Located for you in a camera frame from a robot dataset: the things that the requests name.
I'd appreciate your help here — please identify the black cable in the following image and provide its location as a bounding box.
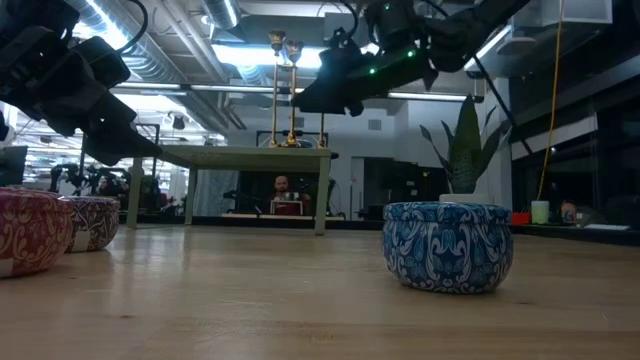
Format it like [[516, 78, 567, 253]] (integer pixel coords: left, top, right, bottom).
[[470, 53, 535, 157]]

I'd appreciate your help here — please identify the black low ledge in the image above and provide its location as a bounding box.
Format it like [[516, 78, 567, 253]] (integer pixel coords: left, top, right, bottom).
[[509, 223, 640, 247]]

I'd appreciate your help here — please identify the black cabinet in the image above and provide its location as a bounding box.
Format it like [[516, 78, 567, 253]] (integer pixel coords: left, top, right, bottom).
[[363, 157, 450, 221]]

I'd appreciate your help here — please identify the bright ceiling light panel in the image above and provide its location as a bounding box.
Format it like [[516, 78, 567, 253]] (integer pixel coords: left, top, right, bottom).
[[212, 43, 326, 70]]

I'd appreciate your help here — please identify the grey patterned curtain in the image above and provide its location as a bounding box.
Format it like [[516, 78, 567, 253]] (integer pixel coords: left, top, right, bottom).
[[193, 169, 240, 217]]

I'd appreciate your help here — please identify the silver ventilation duct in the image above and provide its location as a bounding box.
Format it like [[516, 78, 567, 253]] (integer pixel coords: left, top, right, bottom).
[[67, 0, 236, 134], [202, 0, 242, 30]]

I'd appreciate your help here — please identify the snake plant in white pot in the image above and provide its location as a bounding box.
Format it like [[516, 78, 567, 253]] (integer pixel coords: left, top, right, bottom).
[[418, 94, 514, 205]]

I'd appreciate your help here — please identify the light green cup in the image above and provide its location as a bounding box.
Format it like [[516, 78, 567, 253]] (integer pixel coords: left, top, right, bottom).
[[530, 200, 550, 225]]

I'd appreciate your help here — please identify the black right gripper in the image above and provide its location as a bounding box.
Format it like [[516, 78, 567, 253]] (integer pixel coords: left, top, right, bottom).
[[292, 0, 441, 116]]

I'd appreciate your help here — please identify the dark blue ball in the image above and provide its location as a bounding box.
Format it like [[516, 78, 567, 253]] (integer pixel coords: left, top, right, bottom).
[[382, 201, 514, 295]]

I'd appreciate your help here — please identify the black monitor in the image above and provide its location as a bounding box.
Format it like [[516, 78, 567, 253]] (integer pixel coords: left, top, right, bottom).
[[0, 145, 29, 189]]

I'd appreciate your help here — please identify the white rectangular frame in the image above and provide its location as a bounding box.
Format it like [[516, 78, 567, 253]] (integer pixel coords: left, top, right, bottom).
[[269, 199, 305, 217]]

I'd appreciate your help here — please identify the purple ball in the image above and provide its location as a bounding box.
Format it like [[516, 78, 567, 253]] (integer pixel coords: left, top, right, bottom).
[[63, 195, 122, 253]]

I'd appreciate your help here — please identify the black aluminium frame rail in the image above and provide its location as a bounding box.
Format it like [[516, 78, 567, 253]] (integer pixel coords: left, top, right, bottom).
[[117, 213, 386, 232]]

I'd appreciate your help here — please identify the white ceiling box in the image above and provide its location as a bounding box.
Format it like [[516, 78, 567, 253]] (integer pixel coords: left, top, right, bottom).
[[514, 0, 614, 27]]

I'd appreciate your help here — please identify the small patterned jar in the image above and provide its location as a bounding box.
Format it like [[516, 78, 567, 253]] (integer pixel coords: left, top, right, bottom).
[[560, 200, 578, 226]]

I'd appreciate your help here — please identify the mint green mesh shelf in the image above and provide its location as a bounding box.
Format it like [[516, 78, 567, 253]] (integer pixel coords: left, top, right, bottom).
[[125, 144, 332, 237]]

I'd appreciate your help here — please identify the pink ball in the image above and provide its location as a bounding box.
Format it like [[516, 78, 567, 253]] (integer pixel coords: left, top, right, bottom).
[[0, 186, 75, 279]]

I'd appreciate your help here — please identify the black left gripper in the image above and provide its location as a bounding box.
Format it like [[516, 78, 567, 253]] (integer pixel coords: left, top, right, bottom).
[[0, 29, 164, 167]]

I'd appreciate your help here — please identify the person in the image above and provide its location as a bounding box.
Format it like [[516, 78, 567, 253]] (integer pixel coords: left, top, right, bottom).
[[267, 174, 312, 217]]

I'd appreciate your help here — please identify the yellow extension cable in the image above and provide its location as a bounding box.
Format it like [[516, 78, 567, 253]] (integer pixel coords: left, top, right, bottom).
[[535, 0, 564, 202]]

